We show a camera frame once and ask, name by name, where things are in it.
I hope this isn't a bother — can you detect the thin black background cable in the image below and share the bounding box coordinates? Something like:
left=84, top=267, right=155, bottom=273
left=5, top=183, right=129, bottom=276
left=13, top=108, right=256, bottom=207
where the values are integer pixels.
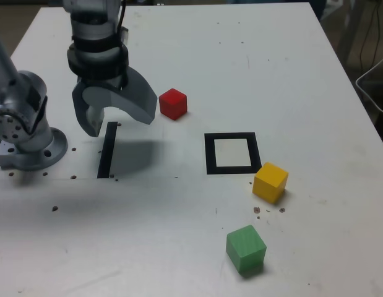
left=359, top=0, right=381, bottom=69

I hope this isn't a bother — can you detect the black tape square outline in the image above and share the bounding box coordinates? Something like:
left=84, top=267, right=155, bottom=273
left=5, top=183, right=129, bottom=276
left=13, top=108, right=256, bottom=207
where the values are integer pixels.
left=204, top=132, right=262, bottom=176

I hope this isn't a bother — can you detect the black tape strip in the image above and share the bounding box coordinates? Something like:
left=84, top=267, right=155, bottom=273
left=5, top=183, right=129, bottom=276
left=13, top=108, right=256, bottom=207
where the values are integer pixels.
left=97, top=121, right=118, bottom=179

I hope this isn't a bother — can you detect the yellow cube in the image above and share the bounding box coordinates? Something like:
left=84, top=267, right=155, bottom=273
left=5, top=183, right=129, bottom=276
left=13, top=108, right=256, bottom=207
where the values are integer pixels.
left=252, top=161, right=289, bottom=205

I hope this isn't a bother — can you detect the small gripper camera box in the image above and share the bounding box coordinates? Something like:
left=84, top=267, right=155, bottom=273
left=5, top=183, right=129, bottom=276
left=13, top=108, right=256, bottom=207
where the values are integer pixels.
left=118, top=27, right=131, bottom=46

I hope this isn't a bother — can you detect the green cube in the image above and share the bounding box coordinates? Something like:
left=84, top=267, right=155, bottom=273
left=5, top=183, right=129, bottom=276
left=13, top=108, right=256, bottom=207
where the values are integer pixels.
left=225, top=225, right=268, bottom=275

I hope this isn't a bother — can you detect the black camera cable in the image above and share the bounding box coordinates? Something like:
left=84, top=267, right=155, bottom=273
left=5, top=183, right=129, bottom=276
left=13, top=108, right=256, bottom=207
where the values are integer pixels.
left=116, top=0, right=129, bottom=87

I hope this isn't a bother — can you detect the white cable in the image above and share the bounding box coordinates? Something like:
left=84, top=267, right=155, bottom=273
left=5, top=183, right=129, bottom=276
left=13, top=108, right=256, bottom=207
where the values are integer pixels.
left=355, top=51, right=383, bottom=116

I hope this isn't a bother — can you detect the red cube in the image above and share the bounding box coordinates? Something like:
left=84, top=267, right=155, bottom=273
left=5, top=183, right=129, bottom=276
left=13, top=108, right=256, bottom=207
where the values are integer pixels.
left=158, top=88, right=188, bottom=121

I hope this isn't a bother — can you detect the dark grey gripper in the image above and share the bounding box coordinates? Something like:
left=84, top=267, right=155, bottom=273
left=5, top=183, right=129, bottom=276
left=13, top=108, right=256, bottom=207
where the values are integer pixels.
left=71, top=66, right=158, bottom=137

